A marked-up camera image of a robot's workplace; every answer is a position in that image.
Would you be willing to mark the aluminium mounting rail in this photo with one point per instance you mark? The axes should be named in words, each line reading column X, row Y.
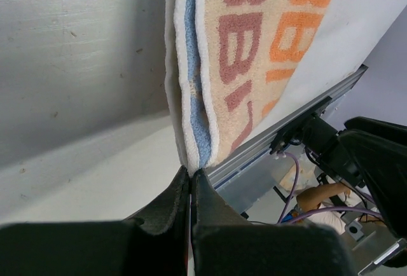
column 252, row 150

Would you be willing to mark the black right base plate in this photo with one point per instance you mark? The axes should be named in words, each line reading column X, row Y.
column 299, row 129

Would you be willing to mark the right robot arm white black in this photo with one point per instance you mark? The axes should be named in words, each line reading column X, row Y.
column 369, row 153

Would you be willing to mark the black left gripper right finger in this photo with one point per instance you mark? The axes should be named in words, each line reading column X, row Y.
column 213, row 225

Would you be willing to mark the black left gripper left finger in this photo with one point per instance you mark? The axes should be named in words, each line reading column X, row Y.
column 159, row 236

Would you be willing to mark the orange blue printed towel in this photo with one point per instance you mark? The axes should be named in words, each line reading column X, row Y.
column 227, row 64

